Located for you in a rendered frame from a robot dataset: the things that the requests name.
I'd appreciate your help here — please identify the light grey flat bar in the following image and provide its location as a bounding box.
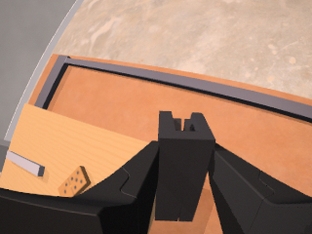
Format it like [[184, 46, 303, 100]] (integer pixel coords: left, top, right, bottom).
[[6, 150, 45, 176]]

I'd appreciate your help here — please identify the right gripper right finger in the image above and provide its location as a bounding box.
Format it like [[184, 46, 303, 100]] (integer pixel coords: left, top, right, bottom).
[[208, 143, 312, 234]]

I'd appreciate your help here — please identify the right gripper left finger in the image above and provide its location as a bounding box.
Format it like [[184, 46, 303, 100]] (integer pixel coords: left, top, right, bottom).
[[0, 140, 160, 234]]

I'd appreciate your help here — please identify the light orange flat board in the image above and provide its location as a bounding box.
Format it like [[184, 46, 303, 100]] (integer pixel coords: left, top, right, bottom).
[[0, 103, 149, 196]]

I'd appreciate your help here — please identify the orange domino tile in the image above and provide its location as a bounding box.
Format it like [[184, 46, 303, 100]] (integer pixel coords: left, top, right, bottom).
[[58, 166, 91, 197]]

